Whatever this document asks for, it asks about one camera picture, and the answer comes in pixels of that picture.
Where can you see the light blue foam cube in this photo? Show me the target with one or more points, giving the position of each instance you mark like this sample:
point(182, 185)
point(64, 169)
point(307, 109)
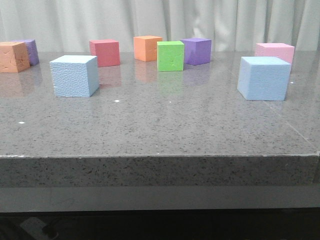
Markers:
point(75, 75)
point(263, 78)

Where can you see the green foam cube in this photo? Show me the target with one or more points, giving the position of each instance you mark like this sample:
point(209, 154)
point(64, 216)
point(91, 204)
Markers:
point(170, 56)

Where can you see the smooth orange foam cube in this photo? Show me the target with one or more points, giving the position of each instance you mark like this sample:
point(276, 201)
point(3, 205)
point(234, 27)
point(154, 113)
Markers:
point(145, 47)

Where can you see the purple foam cube centre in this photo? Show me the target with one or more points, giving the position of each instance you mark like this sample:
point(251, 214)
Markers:
point(197, 51)

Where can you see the purple foam cube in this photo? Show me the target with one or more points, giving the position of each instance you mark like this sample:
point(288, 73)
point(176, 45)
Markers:
point(197, 51)
point(32, 50)

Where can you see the red foam cube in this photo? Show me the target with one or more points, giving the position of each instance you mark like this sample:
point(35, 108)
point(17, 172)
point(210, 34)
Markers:
point(107, 52)

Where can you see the white pleated curtain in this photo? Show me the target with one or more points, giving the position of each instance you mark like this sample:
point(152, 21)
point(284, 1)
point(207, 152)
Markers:
point(232, 25)

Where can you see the pink foam cube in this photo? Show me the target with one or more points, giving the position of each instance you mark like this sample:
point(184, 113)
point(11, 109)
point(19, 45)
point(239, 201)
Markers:
point(280, 50)

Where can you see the purple foam cube far left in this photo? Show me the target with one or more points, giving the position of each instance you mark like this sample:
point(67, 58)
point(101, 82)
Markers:
point(32, 50)

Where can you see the dented orange foam cube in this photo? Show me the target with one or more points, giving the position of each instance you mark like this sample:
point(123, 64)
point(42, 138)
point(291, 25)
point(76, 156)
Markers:
point(13, 57)

